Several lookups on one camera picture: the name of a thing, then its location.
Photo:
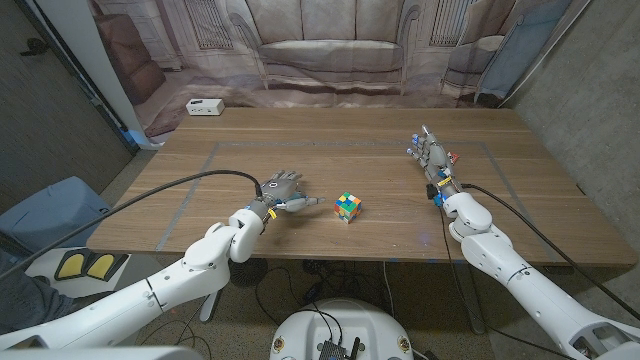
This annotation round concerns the round black floor fan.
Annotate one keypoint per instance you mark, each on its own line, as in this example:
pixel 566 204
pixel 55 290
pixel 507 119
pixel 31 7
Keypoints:
pixel 250 274

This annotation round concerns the white door frame post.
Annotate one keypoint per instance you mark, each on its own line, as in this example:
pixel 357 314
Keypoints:
pixel 90 50

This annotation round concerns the multicoloured Rubik's cube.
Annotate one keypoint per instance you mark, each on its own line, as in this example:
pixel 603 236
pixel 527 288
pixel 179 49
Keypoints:
pixel 348 207

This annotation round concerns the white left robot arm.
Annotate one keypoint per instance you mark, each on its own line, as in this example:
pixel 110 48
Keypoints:
pixel 205 260

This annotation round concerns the white power socket box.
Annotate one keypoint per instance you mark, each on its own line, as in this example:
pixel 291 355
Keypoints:
pixel 205 107

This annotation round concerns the small red white packet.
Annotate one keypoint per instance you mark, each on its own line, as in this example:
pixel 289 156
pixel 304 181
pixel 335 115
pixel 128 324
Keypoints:
pixel 453 158

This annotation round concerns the person's leg in jeans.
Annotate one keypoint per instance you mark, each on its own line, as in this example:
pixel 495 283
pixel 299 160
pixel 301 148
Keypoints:
pixel 25 300

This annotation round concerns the black device with antenna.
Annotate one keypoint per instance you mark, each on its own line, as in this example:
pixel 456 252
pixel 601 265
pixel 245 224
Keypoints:
pixel 330 350

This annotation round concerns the printed sofa room backdrop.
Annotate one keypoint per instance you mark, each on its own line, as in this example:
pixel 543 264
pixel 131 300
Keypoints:
pixel 325 50

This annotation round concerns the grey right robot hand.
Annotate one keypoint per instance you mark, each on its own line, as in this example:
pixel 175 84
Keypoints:
pixel 436 159

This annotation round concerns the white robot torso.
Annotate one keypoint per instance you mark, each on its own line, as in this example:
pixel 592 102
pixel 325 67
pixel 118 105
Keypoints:
pixel 340 325

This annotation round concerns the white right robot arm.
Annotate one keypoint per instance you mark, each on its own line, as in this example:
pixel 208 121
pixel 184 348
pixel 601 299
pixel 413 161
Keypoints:
pixel 525 285

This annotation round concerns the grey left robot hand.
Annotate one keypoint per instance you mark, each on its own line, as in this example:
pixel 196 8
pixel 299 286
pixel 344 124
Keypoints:
pixel 281 190

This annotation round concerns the blue-grey plastic bin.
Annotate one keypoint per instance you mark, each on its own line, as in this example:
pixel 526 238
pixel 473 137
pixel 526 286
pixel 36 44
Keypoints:
pixel 60 200

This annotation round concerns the grey table leg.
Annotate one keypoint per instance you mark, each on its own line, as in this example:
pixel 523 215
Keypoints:
pixel 470 300

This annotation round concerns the white table leg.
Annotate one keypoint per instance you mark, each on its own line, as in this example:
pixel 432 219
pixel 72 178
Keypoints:
pixel 209 310

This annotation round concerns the white pedal base board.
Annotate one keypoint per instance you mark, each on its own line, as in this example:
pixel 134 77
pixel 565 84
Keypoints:
pixel 45 260

